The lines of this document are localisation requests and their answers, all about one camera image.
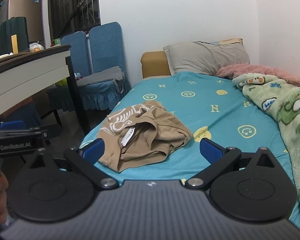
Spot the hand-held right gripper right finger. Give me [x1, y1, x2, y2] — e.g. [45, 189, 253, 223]
[185, 138, 278, 190]

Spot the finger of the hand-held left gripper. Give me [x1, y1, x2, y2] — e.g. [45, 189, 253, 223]
[0, 120, 49, 138]

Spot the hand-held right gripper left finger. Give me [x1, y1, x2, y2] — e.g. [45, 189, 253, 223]
[27, 138, 119, 190]

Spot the tan printed t-shirt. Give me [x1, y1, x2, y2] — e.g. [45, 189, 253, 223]
[97, 101, 192, 173]

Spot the teal printed bed sheet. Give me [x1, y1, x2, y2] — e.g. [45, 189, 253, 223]
[79, 71, 300, 230]

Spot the white desk with dark top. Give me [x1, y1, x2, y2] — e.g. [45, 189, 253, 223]
[0, 44, 91, 136]

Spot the grey seat cushion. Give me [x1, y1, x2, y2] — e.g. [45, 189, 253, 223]
[76, 67, 124, 87]

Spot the green cartoon printed blanket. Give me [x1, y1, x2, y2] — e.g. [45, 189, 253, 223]
[232, 73, 300, 233]

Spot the pink fluffy blanket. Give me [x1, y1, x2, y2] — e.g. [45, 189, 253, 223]
[216, 64, 300, 88]

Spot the grey pillow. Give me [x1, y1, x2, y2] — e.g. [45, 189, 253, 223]
[163, 41, 250, 76]

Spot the blue covered chair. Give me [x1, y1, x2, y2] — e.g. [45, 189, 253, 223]
[46, 31, 92, 112]
[75, 22, 132, 111]

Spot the mustard yellow headboard cushion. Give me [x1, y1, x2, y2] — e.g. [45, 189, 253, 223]
[140, 51, 172, 79]

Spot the yellow pillow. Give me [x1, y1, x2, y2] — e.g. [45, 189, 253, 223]
[212, 38, 243, 46]

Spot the bronze refrigerator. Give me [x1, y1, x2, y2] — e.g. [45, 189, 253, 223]
[7, 0, 45, 48]

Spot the dark barred window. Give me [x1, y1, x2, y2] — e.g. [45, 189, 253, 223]
[47, 0, 101, 43]

